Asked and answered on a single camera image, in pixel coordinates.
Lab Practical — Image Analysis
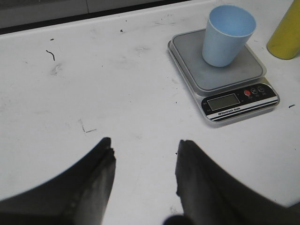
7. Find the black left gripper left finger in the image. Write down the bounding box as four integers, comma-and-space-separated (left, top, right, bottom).
0, 137, 116, 225

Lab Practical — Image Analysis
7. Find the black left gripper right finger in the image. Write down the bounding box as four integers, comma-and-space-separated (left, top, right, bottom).
175, 140, 300, 225

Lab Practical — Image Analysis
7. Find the light blue plastic cup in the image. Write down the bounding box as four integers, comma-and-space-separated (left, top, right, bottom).
202, 5, 256, 67

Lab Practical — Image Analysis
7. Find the yellow squeeze bottle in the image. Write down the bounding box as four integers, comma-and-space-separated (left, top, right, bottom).
267, 0, 300, 60

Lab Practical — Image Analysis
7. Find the silver electronic kitchen scale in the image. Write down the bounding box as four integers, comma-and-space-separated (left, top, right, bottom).
168, 29, 280, 126

